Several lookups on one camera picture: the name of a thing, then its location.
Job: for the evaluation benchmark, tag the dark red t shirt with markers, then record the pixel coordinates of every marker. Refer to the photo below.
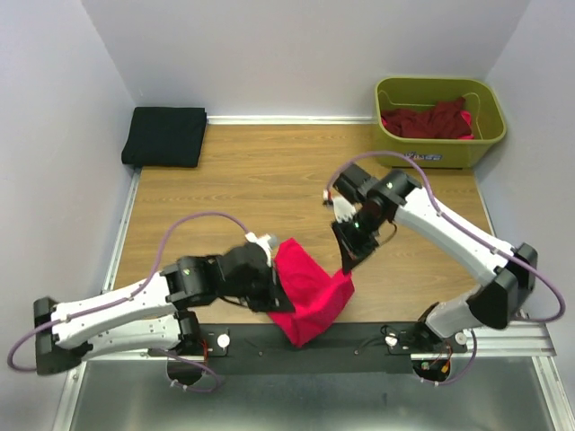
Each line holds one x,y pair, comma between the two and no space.
445,120

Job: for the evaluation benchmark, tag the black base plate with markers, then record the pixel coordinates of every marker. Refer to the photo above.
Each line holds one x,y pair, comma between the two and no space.
360,347

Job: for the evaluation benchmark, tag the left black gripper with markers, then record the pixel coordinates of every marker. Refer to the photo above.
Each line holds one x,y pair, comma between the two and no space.
275,298

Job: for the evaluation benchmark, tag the pink t shirt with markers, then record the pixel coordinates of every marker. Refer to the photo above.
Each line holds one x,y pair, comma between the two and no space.
318,297

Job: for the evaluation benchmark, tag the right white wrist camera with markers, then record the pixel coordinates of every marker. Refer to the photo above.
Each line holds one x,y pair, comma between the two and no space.
342,209

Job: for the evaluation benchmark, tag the folded black t shirt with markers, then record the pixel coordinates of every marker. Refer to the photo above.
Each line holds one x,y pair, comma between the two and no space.
165,137

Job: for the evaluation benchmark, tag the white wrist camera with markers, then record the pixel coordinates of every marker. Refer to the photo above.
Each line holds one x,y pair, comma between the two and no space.
268,242
342,209

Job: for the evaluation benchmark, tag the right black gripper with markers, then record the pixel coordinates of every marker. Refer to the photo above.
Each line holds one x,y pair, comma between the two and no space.
351,252

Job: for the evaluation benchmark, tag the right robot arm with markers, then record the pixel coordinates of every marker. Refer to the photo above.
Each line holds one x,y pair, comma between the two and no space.
501,271

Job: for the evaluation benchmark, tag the aluminium frame rail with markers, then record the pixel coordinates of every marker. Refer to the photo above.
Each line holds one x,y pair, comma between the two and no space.
492,386

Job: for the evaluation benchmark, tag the olive green plastic bin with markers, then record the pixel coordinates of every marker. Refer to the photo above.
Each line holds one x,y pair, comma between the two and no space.
420,94

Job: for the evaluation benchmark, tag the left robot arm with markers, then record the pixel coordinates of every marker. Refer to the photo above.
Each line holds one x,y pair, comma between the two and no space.
155,312

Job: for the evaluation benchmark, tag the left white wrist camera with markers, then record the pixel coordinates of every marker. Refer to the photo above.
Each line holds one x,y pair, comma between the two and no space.
268,242

